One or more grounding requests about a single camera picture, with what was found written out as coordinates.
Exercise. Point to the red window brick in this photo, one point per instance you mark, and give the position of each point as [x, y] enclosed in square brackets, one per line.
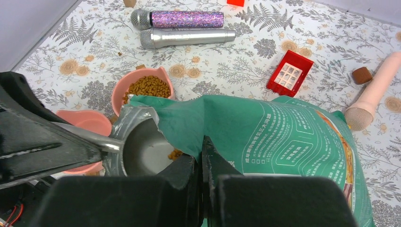
[289, 75]

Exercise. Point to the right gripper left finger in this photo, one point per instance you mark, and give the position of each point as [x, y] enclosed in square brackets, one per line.
[168, 199]

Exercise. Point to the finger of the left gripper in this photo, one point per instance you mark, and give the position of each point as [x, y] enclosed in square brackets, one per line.
[32, 145]

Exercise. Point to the silver toy microphone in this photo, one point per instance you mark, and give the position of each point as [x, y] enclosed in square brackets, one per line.
[152, 39]

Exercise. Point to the brown kibble in scoop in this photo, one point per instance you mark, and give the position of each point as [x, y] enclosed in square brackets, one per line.
[175, 154]

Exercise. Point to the metal food scoop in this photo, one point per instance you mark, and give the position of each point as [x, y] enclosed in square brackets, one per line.
[141, 150]

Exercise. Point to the brown kibble in far bowl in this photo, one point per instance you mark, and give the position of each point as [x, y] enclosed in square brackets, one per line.
[148, 86]

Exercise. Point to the near pink pet bowl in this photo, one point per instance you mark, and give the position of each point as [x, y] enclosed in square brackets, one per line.
[91, 121]

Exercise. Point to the purple glitter toy microphone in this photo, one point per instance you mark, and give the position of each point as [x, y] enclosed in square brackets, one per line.
[143, 19]

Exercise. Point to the brown cube block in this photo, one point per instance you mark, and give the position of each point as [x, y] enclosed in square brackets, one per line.
[361, 76]

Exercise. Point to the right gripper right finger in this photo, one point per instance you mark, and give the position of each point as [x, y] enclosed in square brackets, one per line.
[232, 199]

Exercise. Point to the tan wooden cube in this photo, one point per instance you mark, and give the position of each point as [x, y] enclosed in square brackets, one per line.
[129, 3]

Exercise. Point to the far pink pet bowl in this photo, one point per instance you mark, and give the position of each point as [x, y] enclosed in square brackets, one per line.
[123, 84]

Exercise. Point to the pink pet bowl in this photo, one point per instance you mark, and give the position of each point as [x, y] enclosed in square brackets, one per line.
[123, 84]
[91, 121]

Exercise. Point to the red toy block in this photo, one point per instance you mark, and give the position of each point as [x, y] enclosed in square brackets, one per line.
[239, 3]

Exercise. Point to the green pet food bag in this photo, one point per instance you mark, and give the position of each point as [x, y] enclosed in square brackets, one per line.
[285, 136]

